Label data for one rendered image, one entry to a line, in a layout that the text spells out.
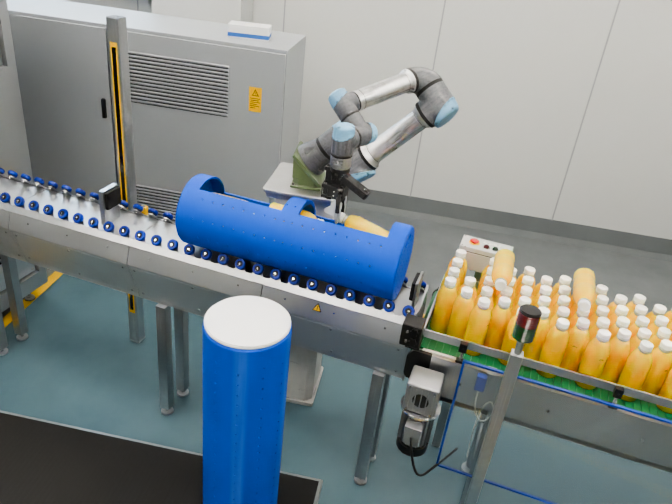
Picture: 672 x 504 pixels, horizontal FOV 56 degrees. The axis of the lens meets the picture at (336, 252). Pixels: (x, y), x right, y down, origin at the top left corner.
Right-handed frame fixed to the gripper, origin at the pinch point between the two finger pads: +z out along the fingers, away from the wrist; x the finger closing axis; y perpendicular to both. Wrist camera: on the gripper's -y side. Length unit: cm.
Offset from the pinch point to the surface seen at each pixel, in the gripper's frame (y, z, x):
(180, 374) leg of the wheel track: 73, 106, -4
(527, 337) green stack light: -72, 3, 39
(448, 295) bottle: -44.9, 14.6, 9.0
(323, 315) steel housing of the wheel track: -1.4, 34.7, 13.4
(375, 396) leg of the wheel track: -25, 69, 10
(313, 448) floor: 1, 121, -1
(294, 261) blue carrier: 11.5, 14.3, 14.0
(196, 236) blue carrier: 52, 15, 14
